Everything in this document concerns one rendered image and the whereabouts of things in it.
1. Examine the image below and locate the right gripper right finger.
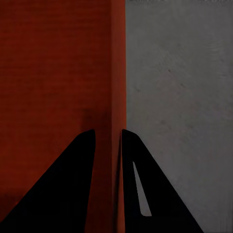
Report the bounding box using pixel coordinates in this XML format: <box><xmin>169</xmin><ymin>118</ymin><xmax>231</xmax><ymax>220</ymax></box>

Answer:
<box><xmin>122</xmin><ymin>129</ymin><xmax>203</xmax><ymax>233</ymax></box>

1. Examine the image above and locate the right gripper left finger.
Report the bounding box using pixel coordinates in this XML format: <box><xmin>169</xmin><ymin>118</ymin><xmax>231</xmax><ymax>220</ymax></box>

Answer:
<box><xmin>0</xmin><ymin>129</ymin><xmax>96</xmax><ymax>233</ymax></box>

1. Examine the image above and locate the storage box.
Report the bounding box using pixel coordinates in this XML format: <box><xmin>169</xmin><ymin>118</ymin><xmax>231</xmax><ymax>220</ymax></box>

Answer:
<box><xmin>0</xmin><ymin>0</ymin><xmax>127</xmax><ymax>233</ymax></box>

